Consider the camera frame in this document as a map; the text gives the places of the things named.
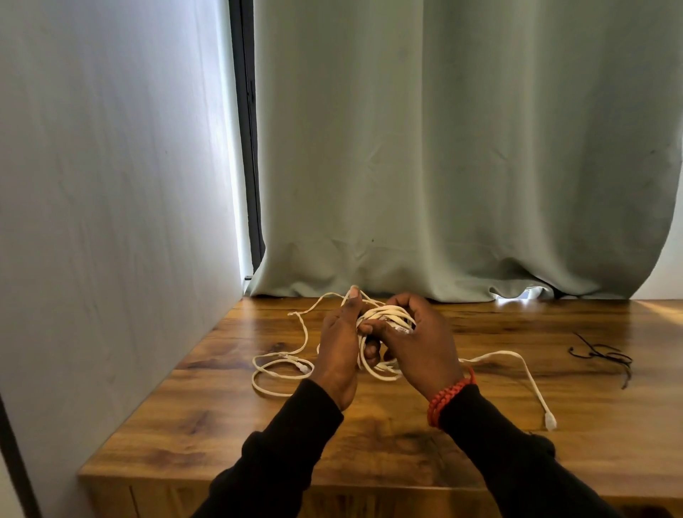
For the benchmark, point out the grey-green curtain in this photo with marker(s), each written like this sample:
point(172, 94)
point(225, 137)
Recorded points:
point(480, 160)

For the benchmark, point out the person's right hand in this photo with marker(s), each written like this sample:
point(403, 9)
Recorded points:
point(427, 352)

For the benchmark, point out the black window frame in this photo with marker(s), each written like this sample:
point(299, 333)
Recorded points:
point(248, 107)

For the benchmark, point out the wooden cabinet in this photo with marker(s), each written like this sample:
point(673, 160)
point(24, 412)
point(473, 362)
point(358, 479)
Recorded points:
point(400, 453)

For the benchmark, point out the person's left hand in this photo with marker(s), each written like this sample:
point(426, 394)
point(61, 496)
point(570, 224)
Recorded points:
point(336, 357)

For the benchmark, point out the person's right forearm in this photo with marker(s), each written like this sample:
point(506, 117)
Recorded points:
point(507, 464)

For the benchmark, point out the white side panel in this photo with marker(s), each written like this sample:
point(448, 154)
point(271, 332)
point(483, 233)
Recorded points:
point(107, 213)

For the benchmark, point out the person's left forearm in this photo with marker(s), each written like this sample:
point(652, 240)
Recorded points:
point(277, 464)

